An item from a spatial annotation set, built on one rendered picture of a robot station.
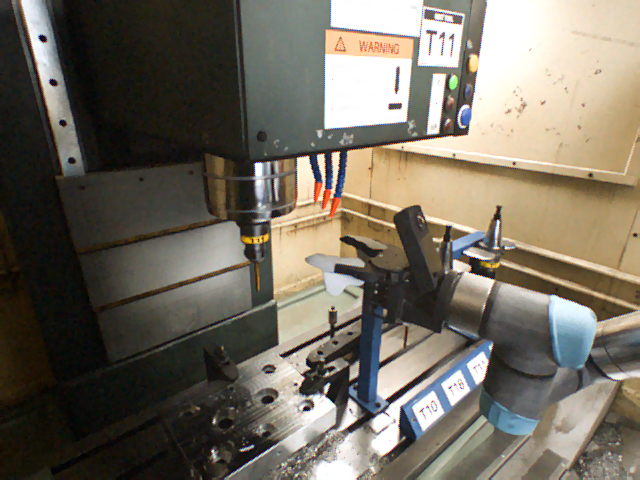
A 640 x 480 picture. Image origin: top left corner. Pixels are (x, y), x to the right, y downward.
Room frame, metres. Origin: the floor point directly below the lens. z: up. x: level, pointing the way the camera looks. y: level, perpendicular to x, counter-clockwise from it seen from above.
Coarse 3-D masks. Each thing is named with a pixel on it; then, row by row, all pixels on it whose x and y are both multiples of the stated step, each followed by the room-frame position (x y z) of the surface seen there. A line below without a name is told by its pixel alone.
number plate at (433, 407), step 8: (432, 392) 0.68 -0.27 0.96; (424, 400) 0.66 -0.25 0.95; (432, 400) 0.67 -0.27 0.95; (416, 408) 0.64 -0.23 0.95; (424, 408) 0.65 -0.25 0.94; (432, 408) 0.66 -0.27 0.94; (440, 408) 0.67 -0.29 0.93; (416, 416) 0.63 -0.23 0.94; (424, 416) 0.64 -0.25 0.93; (432, 416) 0.64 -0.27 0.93; (424, 424) 0.62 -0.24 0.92
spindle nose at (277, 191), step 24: (216, 168) 0.58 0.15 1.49; (240, 168) 0.57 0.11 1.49; (264, 168) 0.58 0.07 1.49; (288, 168) 0.61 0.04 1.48; (216, 192) 0.59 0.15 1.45; (240, 192) 0.57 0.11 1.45; (264, 192) 0.58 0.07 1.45; (288, 192) 0.61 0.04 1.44; (216, 216) 0.59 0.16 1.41; (240, 216) 0.58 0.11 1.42; (264, 216) 0.58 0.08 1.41
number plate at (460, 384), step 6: (456, 372) 0.75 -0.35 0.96; (450, 378) 0.73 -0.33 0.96; (456, 378) 0.74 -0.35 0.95; (462, 378) 0.74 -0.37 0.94; (444, 384) 0.71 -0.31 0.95; (450, 384) 0.72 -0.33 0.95; (456, 384) 0.73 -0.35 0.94; (462, 384) 0.73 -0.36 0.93; (444, 390) 0.70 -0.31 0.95; (450, 390) 0.71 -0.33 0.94; (456, 390) 0.72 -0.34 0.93; (462, 390) 0.72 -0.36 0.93; (468, 390) 0.73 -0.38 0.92; (450, 396) 0.70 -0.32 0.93; (456, 396) 0.70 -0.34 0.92; (462, 396) 0.71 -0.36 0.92; (450, 402) 0.69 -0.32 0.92
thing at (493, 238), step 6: (492, 222) 0.92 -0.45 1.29; (498, 222) 0.91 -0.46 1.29; (492, 228) 0.91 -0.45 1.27; (498, 228) 0.91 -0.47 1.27; (486, 234) 0.92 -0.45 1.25; (492, 234) 0.91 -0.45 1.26; (498, 234) 0.90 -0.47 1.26; (486, 240) 0.91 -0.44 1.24; (492, 240) 0.90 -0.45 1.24; (498, 240) 0.90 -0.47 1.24; (492, 246) 0.90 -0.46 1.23; (498, 246) 0.90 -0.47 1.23
